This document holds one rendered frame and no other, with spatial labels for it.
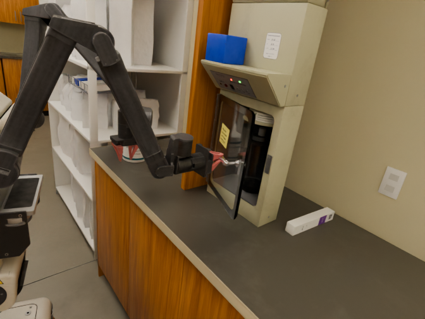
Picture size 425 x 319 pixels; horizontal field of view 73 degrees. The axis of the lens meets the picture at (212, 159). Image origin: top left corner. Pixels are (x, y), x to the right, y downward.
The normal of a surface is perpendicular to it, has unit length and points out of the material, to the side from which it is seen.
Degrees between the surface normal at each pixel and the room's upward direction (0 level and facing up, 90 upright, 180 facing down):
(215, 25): 90
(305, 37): 90
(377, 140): 90
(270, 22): 90
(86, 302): 0
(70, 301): 0
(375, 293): 0
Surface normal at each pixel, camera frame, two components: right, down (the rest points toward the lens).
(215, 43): -0.77, 0.15
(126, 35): 0.00, 0.47
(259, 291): 0.13, -0.92
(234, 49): 0.63, 0.36
